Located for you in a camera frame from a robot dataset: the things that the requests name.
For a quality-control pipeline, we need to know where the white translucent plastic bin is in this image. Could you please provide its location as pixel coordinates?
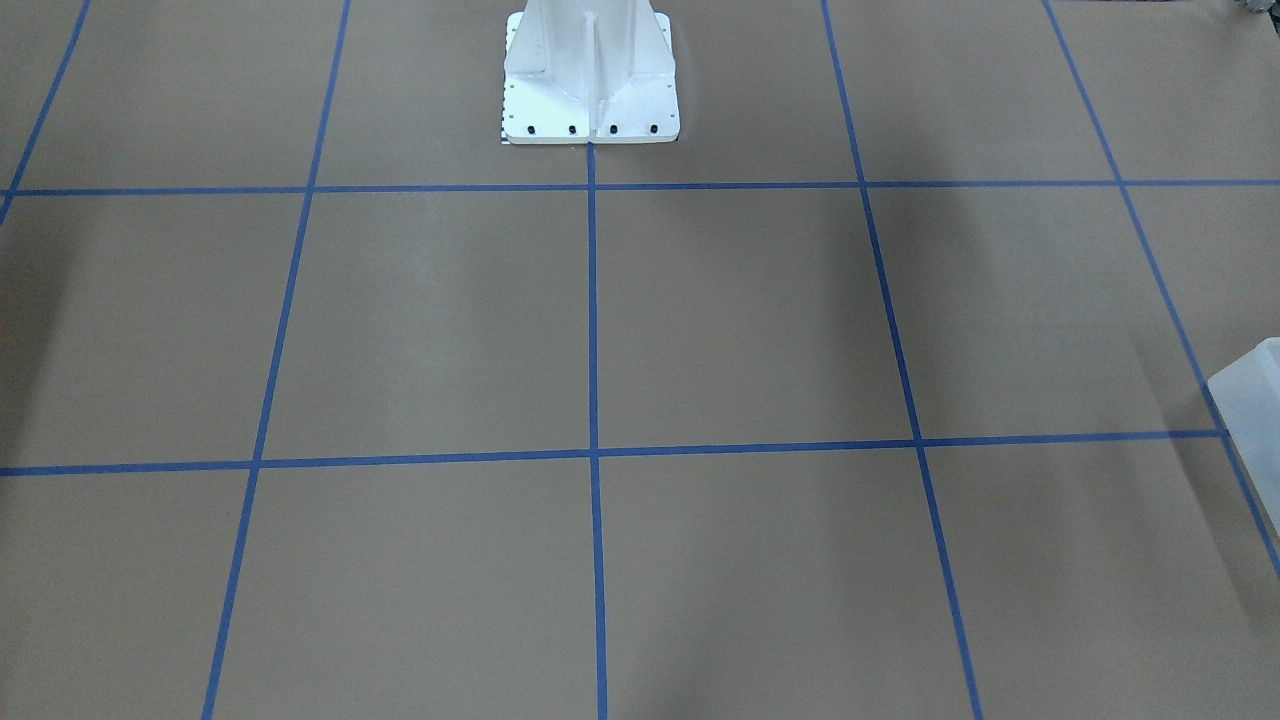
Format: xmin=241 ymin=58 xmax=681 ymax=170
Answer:
xmin=1208 ymin=337 xmax=1279 ymax=525

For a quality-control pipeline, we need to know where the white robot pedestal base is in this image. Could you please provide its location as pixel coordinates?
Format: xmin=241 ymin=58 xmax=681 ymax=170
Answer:
xmin=500 ymin=1 xmax=681 ymax=145

